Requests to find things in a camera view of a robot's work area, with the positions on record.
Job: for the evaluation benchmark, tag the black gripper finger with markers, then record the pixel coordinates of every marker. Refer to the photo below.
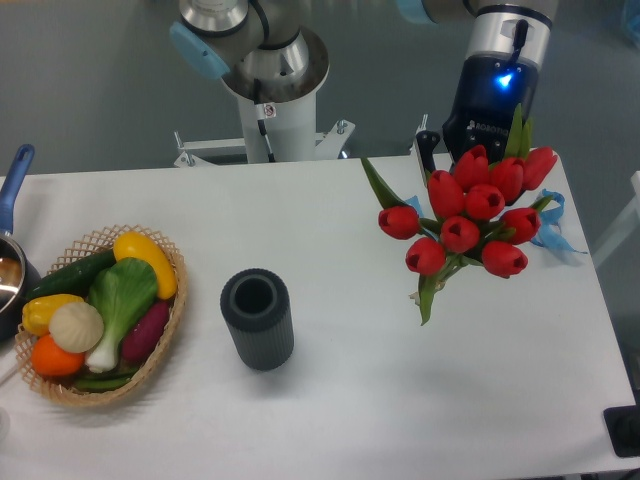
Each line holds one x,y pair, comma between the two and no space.
425,143

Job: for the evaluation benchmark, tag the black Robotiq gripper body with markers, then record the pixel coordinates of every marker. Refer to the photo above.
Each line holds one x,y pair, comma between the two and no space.
489,90

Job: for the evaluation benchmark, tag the red tulip bouquet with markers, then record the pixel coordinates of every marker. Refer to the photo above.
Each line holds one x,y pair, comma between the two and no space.
475,221

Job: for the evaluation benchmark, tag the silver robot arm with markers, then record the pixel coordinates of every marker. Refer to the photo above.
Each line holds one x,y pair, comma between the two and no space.
274,66

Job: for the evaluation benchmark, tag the dark grey ribbed vase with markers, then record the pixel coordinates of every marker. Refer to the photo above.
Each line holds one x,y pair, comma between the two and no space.
255,305

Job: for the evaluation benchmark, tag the yellow squash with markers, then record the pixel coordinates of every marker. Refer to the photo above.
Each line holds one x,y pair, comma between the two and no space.
136,245

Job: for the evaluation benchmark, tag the green bok choy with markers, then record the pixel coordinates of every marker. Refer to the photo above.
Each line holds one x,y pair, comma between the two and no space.
121,294

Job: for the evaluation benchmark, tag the black device at edge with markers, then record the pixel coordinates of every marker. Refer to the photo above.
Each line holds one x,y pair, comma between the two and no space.
623,428

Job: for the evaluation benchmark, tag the purple sweet potato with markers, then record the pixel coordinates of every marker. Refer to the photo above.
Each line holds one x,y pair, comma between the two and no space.
141,341

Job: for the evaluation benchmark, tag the green cucumber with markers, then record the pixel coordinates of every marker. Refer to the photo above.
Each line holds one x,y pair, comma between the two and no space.
74,278

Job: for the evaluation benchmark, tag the white garlic bulb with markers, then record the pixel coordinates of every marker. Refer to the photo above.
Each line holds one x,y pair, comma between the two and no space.
76,327

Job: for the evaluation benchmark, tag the green pea pod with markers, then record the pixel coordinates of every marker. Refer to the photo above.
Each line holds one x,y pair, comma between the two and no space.
102,384

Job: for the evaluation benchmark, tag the yellow bell pepper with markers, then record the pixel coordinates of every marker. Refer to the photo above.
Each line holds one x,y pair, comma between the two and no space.
37,313

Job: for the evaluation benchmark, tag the orange fruit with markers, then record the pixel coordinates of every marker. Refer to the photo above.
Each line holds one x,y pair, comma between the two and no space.
48,359

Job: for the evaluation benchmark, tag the woven wicker basket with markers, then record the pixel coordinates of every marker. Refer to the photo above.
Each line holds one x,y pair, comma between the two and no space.
93,243

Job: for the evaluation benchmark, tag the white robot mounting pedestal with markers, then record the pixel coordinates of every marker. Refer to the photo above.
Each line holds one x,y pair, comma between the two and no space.
272,132

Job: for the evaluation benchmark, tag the blue handled saucepan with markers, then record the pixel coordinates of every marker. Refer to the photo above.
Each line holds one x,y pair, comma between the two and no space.
18,275

